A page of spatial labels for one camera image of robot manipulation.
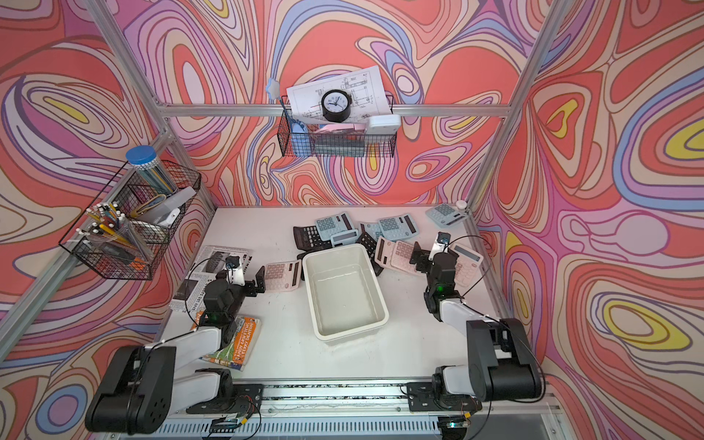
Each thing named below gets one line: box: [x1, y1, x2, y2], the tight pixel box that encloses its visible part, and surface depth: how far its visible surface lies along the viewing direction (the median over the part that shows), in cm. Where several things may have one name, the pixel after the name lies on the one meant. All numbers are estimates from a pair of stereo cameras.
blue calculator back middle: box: [377, 213, 420, 242], surface depth 111 cm
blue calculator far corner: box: [425, 202, 469, 228], surface depth 117 cm
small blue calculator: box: [330, 229, 360, 248], surface depth 107 cm
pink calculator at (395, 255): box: [374, 235, 418, 276], surface depth 101 cm
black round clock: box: [320, 88, 352, 123], surface depth 80 cm
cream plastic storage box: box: [302, 243, 390, 341], surface depth 90 cm
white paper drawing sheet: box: [286, 65, 392, 123], surface depth 84 cm
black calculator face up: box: [293, 225, 333, 262], surface depth 107 cm
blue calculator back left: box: [314, 210, 355, 242], surface depth 113 cm
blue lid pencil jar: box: [125, 144, 178, 197], surface depth 74 cm
